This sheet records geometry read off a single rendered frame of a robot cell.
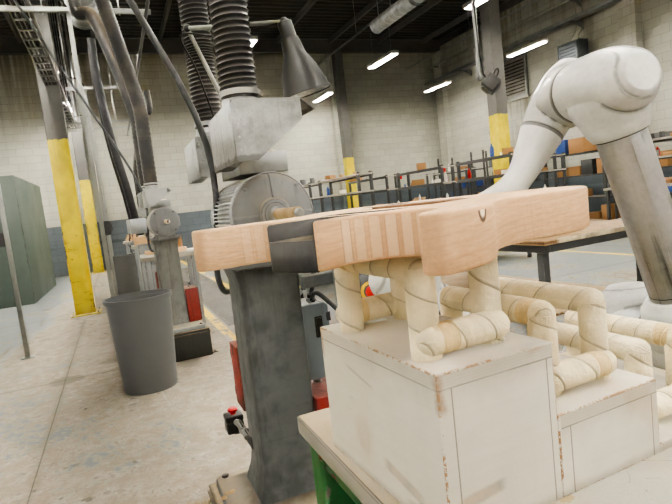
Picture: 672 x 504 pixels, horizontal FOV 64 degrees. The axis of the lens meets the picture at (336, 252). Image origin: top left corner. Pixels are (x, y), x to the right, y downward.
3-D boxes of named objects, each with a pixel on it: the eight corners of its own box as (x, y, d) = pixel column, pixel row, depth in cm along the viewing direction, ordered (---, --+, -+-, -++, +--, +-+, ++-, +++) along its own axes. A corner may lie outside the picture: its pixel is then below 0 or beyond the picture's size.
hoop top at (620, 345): (522, 338, 85) (521, 319, 85) (537, 334, 86) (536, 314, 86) (641, 368, 67) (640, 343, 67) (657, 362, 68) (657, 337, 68)
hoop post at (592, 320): (575, 375, 66) (570, 301, 66) (593, 369, 68) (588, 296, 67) (598, 382, 64) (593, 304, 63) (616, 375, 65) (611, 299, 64)
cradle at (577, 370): (533, 391, 62) (531, 364, 62) (599, 368, 67) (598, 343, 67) (556, 399, 59) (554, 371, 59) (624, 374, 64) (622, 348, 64)
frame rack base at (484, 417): (330, 446, 75) (316, 327, 73) (419, 416, 82) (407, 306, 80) (454, 551, 51) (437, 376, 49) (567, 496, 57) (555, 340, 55)
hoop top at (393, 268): (329, 271, 70) (327, 247, 70) (351, 267, 71) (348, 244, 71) (414, 286, 52) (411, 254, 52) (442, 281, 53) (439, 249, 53)
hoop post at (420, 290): (405, 357, 56) (396, 268, 55) (430, 350, 57) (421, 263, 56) (423, 364, 53) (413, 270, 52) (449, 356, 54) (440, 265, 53)
